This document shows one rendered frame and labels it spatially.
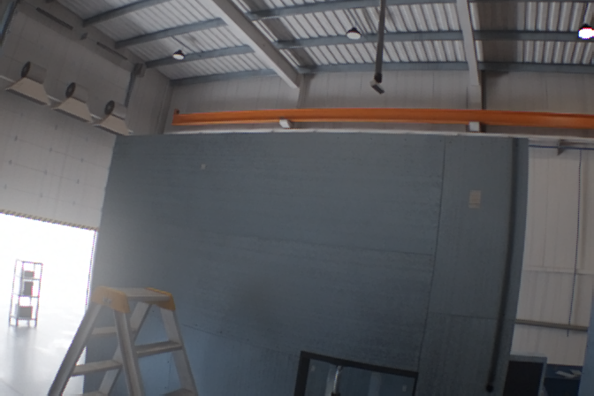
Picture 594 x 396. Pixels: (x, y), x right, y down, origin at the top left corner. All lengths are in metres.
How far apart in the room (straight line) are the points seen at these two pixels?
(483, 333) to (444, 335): 0.18
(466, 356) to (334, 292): 0.69
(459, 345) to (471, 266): 0.35
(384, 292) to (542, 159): 9.08
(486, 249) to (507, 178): 0.33
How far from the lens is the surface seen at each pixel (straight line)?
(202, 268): 2.44
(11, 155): 11.59
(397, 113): 10.90
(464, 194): 1.97
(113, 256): 2.97
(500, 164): 2.00
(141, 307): 2.11
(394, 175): 2.04
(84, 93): 11.88
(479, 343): 1.96
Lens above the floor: 2.58
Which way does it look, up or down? 9 degrees up
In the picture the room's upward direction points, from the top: 8 degrees clockwise
